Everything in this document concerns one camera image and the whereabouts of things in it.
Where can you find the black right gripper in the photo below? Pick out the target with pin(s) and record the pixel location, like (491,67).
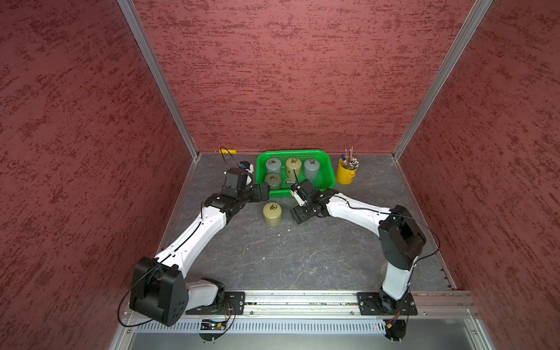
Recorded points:
(298,215)

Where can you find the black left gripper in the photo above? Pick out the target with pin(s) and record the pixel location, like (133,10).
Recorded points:
(257,188)

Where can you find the green tea canister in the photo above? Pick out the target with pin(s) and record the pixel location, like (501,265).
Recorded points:
(274,181)

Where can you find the beige tea canister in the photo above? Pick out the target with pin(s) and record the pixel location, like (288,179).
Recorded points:
(293,167)
(272,213)

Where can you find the grey-blue tea canister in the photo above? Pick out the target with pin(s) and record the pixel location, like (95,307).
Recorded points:
(311,169)
(273,166)

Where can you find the beige tea canister back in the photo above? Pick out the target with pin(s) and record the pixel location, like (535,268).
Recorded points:
(293,167)

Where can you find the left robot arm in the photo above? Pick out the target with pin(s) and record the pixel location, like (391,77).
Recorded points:
(159,290)

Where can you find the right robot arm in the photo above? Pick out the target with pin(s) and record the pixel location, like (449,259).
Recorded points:
(402,240)

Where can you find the green plastic basket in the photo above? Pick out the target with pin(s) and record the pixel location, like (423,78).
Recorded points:
(325,178)

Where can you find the yellow metal pencil bucket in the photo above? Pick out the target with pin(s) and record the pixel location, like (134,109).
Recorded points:
(344,175)

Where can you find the aluminium corner profile left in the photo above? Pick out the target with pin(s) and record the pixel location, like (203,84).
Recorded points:
(134,22)

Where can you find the aluminium corner profile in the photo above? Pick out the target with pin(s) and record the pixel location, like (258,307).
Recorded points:
(459,44)
(134,22)

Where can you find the aluminium corner profile right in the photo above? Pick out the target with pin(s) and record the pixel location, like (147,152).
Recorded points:
(459,44)

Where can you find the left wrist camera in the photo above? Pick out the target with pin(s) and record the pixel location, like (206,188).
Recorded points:
(239,177)

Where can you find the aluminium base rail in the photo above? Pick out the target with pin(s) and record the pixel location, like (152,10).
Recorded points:
(319,319)

